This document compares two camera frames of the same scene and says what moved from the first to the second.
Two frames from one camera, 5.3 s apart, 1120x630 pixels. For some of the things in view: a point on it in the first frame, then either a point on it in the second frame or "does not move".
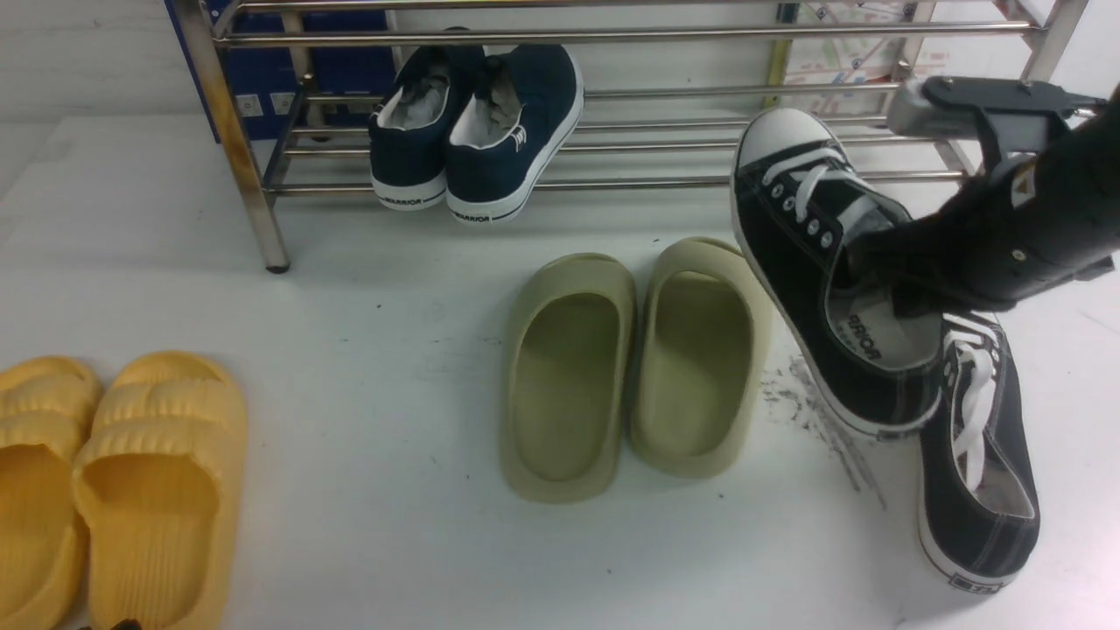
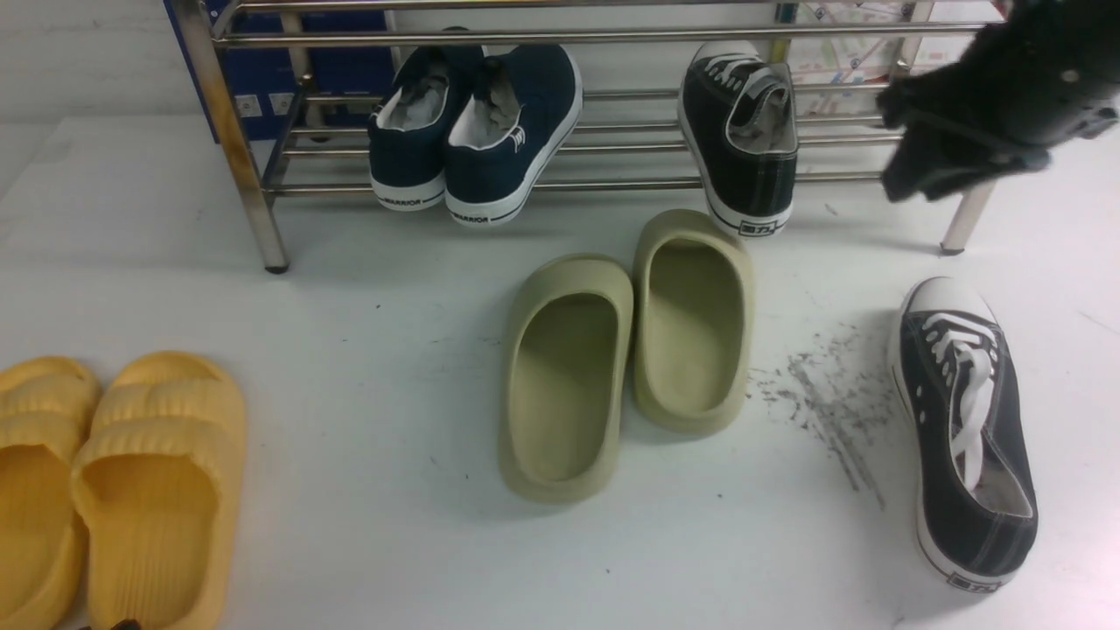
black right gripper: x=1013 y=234 -> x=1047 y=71
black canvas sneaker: x=802 y=201 -> x=741 y=117
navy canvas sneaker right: x=505 y=134 does not move
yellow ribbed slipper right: x=159 y=486 does not move
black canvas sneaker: x=978 y=503 does not move
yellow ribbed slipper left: x=48 y=408 does not move
